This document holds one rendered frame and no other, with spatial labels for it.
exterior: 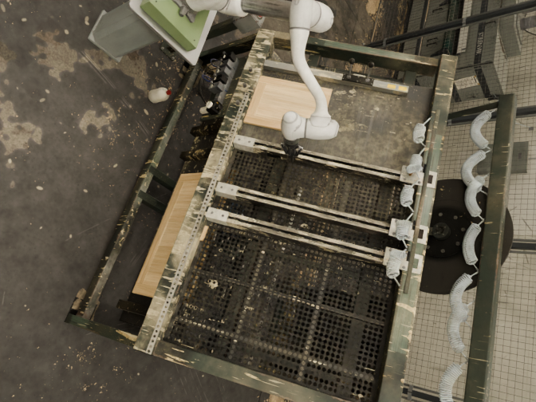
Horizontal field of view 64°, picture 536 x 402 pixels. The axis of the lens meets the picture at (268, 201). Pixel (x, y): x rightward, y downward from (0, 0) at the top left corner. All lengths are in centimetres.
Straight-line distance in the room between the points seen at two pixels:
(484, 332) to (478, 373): 22
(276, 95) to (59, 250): 169
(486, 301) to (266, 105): 172
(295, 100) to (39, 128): 159
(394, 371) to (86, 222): 208
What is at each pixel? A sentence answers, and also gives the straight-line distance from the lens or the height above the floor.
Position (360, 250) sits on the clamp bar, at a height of 165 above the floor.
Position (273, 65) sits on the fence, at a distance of 298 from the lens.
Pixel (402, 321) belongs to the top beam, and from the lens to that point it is 226.
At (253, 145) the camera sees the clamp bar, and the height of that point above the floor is 103.
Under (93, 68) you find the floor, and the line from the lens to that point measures 323.
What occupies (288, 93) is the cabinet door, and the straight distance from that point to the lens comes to 285.
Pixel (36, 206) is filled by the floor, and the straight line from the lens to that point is 294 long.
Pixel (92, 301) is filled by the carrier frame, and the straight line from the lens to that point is 295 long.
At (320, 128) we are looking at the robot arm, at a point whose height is 157.
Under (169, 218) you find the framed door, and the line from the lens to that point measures 303.
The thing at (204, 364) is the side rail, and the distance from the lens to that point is 229.
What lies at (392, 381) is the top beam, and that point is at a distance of 223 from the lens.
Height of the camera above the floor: 273
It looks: 40 degrees down
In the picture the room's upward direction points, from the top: 89 degrees clockwise
